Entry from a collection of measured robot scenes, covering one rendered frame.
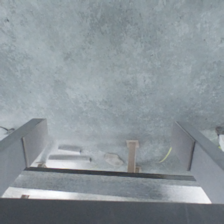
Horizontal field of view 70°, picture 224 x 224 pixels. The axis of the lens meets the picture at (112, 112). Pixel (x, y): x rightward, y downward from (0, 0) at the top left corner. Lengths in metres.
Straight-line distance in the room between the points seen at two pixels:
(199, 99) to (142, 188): 0.92
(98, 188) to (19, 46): 0.98
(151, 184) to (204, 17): 0.79
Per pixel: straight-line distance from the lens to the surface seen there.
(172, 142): 0.16
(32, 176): 0.30
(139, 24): 0.87
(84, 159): 1.67
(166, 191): 0.25
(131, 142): 1.36
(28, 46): 1.09
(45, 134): 0.16
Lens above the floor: 0.85
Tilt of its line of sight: 48 degrees down
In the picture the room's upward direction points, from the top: 168 degrees counter-clockwise
